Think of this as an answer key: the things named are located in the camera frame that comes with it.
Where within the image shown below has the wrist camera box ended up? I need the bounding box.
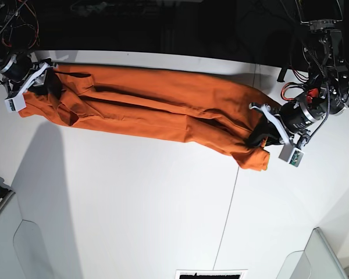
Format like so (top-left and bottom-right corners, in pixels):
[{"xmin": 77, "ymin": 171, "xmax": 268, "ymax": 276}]
[
  {"xmin": 279, "ymin": 145, "xmax": 304, "ymax": 167},
  {"xmin": 4, "ymin": 95, "xmax": 26, "ymax": 112}
]

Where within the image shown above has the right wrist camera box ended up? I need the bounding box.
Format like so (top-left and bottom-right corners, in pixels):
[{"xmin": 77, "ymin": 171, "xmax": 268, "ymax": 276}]
[{"xmin": 4, "ymin": 95, "xmax": 26, "ymax": 112}]

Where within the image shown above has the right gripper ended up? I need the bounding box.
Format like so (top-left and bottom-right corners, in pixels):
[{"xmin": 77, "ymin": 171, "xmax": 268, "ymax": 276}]
[{"xmin": 0, "ymin": 53, "xmax": 63, "ymax": 98}]

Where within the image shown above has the orange t-shirt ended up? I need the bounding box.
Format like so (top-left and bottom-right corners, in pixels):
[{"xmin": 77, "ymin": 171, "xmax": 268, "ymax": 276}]
[{"xmin": 20, "ymin": 65, "xmax": 276, "ymax": 171}]

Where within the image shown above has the white paper with black print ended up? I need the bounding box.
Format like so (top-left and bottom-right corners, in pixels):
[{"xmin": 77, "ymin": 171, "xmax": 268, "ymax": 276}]
[{"xmin": 174, "ymin": 270, "xmax": 248, "ymax": 279}]

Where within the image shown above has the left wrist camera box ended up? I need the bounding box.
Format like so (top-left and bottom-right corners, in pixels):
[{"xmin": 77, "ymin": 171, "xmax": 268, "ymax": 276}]
[{"xmin": 279, "ymin": 145, "xmax": 304, "ymax": 167}]

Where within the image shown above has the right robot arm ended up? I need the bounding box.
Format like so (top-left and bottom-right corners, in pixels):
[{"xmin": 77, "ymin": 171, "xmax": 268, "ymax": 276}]
[{"xmin": 0, "ymin": 1, "xmax": 63, "ymax": 99}]

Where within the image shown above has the white panel at right corner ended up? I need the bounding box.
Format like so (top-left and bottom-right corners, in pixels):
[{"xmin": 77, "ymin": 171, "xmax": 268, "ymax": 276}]
[{"xmin": 277, "ymin": 227, "xmax": 348, "ymax": 279}]

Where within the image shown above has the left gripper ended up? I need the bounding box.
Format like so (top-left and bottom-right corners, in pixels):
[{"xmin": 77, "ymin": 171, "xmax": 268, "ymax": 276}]
[{"xmin": 245, "ymin": 97, "xmax": 323, "ymax": 148}]

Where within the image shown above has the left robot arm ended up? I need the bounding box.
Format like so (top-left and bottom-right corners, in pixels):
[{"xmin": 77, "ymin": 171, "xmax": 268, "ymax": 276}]
[{"xmin": 246, "ymin": 1, "xmax": 349, "ymax": 149}]

